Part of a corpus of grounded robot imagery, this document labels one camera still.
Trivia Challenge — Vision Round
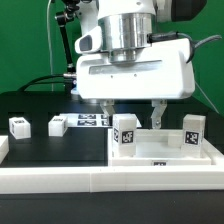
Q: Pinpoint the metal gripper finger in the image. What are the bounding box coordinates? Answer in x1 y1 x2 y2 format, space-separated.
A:
100 99 115 117
151 100 167 129

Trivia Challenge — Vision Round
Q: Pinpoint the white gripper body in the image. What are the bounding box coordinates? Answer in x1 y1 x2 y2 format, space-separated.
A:
75 27 195 100

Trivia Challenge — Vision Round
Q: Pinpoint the white square table top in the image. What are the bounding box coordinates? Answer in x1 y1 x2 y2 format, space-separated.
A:
107 129 212 166

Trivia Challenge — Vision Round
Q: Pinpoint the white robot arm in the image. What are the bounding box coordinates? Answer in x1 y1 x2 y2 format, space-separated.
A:
75 0 207 129

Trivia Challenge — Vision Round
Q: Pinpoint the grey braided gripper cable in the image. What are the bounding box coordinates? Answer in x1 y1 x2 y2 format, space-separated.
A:
147 31 222 64

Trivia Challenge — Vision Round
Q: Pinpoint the white marker base plate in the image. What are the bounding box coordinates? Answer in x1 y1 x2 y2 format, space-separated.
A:
59 112 143 129

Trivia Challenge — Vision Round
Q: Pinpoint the white U-shaped obstacle wall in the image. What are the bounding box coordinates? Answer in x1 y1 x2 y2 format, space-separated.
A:
0 142 224 194

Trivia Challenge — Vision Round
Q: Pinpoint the black cable bundle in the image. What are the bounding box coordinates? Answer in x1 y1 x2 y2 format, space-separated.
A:
17 73 77 93

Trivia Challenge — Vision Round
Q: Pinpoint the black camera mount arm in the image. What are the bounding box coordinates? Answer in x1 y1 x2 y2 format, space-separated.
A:
55 0 80 93

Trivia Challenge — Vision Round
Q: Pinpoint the thin white cable left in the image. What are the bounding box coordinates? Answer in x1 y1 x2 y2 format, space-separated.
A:
46 0 56 92

